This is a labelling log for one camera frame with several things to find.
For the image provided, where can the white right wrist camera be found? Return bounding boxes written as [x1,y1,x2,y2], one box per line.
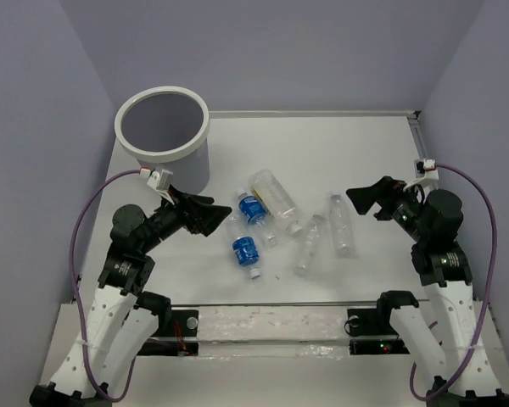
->
[405,159,439,190]

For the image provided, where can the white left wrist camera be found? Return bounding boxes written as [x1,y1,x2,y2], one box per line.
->
[139,166,173,192]

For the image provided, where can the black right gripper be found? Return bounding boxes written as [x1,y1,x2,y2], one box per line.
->
[344,174,429,241]

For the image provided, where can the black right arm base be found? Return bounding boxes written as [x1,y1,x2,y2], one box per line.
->
[344,308,409,356]

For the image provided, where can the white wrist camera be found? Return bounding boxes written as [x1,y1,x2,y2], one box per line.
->
[405,159,439,190]
[139,166,173,192]

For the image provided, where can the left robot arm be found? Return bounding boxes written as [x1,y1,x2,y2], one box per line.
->
[30,187,232,406]

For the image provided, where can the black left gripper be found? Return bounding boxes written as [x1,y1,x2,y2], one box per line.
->
[140,184,232,251]

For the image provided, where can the large clear bottle cream label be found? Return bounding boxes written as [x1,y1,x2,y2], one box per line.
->
[248,170,303,237]

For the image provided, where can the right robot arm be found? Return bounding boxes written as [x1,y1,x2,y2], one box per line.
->
[346,176,509,406]

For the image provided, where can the blue label bottle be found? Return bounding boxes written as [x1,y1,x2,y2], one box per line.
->
[227,213,261,280]
[236,189,277,248]

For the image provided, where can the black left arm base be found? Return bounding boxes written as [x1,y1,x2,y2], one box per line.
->
[137,308,199,357]

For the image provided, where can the white cylindrical waste bin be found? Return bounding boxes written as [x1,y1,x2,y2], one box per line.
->
[114,86,210,194]

